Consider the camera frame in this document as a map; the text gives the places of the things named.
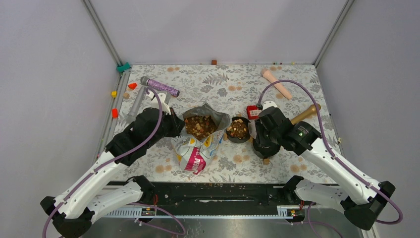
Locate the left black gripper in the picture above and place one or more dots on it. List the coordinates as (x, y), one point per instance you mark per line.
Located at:
(178, 123)

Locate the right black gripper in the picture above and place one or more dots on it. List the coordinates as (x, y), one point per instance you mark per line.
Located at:
(259, 127)

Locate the cat food bag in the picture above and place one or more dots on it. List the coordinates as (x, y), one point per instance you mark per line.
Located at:
(194, 155)

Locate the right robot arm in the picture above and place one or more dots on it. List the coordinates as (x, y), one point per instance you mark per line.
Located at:
(359, 197)

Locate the pet food kibble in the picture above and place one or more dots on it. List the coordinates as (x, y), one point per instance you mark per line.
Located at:
(200, 126)

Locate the black bowl fish print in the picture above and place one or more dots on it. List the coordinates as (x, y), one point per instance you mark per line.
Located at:
(265, 151)

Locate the red plastic box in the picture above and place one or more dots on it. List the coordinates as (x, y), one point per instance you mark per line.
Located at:
(253, 112)

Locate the black bowl paw print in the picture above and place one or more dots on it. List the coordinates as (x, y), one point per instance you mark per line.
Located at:
(238, 131)

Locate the purple glitter toy microphone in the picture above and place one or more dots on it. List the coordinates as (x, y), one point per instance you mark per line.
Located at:
(159, 86)

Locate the grey toy microphone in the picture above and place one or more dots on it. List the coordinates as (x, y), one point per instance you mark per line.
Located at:
(132, 114)

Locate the gold toy microphone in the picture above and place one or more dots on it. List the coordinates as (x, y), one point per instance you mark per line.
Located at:
(309, 112)

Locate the floral patterned table mat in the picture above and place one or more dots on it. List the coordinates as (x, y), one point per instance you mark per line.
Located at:
(230, 89)

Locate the pink toy microphone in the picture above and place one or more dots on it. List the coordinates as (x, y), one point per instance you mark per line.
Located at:
(266, 73)

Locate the red triangular block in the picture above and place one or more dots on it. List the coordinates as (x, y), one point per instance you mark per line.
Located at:
(132, 86)

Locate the teal plastic block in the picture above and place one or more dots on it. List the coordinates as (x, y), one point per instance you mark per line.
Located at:
(123, 67)

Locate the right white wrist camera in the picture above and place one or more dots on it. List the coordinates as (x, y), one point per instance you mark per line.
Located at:
(266, 105)

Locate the red block on rail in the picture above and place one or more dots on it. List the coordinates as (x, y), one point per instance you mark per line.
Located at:
(114, 113)

